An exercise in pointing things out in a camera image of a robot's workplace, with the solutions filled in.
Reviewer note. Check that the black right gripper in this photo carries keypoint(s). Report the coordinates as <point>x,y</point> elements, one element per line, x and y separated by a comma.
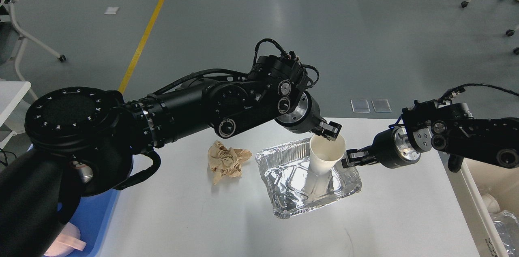
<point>391,148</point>

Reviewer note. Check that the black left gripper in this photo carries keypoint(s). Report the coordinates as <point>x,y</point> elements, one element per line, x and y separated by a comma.
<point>306,118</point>

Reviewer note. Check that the white paper cup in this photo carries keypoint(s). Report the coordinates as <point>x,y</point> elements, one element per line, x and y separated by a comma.
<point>324,153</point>

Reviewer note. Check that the aluminium foil tray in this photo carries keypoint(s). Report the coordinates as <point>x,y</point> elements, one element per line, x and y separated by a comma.
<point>291,185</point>

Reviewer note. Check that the brown paper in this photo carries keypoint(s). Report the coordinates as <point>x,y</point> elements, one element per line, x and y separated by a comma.
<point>226,162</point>

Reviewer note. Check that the pink ribbed mug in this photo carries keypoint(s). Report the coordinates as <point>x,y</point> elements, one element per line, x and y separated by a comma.
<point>66,242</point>

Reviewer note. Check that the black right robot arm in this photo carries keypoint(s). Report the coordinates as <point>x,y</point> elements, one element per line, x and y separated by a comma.
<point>439,124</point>

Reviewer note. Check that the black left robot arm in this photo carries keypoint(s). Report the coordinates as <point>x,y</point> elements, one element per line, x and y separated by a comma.
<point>87,141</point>

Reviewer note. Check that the clear floor plate left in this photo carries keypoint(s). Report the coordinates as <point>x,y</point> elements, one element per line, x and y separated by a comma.
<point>360,106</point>

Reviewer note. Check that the clear floor plate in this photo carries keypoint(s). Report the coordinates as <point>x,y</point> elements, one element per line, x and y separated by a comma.
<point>381,105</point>
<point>360,106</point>

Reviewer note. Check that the clear floor plate right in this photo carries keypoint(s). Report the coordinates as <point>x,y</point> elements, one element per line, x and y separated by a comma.
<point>381,105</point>

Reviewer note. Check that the white waste bin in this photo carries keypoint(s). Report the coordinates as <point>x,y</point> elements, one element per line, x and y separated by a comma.
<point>489,199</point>

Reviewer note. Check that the black caster wheel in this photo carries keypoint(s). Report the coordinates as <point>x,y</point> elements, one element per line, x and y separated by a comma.
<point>510,33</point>

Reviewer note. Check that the white paper scrap on floor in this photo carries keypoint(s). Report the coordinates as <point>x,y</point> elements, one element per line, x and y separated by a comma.
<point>111,10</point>

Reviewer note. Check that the blue plastic tray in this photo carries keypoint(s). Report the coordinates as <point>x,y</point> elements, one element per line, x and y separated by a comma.
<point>92,218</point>

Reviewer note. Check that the white side table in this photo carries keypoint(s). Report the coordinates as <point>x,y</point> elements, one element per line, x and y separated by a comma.
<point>11,93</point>

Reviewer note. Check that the grey office chair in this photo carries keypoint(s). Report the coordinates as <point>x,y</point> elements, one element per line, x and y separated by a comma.
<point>8,7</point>

